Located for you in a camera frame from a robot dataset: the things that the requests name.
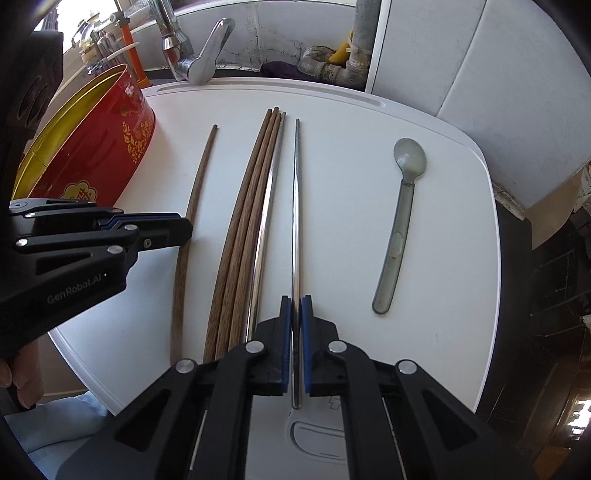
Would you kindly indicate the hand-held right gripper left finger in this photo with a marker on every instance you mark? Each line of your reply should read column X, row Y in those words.
column 286, row 332

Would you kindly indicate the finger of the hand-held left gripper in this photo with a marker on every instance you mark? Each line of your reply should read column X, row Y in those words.
column 152, row 216
column 161, row 233

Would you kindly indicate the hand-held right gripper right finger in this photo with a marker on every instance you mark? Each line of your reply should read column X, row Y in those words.
column 305, row 332

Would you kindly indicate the wooden chopstick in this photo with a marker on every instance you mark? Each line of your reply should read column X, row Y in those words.
column 232, row 230
column 242, row 230
column 253, row 230
column 178, row 300

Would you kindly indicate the red round tin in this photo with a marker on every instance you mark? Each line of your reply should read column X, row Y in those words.
column 101, row 152

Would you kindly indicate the grey plastic spoon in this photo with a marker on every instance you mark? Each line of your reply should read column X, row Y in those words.
column 408, row 157

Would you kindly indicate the person's left hand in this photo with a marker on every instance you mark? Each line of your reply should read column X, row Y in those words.
column 23, row 387

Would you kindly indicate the light blue jacket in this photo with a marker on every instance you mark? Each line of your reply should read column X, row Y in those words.
column 55, row 415

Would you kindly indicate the white plastic board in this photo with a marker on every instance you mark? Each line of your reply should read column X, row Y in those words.
column 351, row 207

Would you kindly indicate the chrome kitchen faucet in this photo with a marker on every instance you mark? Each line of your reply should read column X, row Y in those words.
column 203, row 60

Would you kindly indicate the dark cloth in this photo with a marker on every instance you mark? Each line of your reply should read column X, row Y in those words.
column 281, row 69

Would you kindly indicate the grey metal pipe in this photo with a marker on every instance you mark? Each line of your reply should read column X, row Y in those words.
column 367, row 27

